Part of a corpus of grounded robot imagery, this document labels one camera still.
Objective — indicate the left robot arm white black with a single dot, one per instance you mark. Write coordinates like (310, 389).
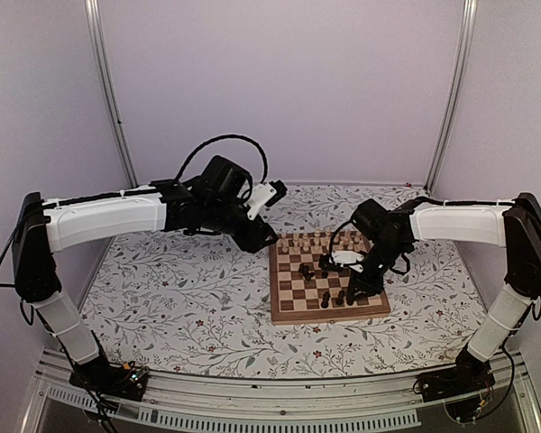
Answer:
(222, 200)

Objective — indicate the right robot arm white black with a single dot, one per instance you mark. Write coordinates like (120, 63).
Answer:
(514, 225)

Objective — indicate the wooden chess board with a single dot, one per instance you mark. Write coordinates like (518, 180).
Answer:
(296, 301)

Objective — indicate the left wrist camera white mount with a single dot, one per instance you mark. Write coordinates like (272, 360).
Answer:
(265, 194)

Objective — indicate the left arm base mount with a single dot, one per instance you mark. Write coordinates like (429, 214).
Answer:
(126, 381)

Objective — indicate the floral patterned table mat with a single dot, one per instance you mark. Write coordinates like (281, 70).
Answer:
(201, 305)

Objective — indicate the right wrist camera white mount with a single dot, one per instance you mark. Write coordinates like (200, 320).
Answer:
(339, 260)

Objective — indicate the light chess piece back left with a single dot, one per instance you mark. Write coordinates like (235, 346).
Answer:
(284, 245)

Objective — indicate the light chess piece second row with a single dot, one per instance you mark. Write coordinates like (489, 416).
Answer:
(294, 241)

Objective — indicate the right aluminium frame post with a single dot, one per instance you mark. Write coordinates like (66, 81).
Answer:
(463, 50)

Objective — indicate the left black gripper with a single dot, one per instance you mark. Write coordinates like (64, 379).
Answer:
(256, 239)

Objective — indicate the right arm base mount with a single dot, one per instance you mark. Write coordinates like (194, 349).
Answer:
(469, 382)

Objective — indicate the dark chess piece left cluster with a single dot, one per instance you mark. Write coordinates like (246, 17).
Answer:
(305, 271)

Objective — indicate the left aluminium frame post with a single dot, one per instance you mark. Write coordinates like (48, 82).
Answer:
(96, 34)

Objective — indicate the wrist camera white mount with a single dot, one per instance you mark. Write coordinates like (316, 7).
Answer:
(265, 194)
(339, 260)

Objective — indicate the aluminium frame post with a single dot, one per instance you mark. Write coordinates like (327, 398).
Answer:
(96, 34)
(463, 50)

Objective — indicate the front aluminium rail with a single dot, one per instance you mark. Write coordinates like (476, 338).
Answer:
(176, 402)

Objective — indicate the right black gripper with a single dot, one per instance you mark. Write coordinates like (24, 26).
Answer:
(370, 287)

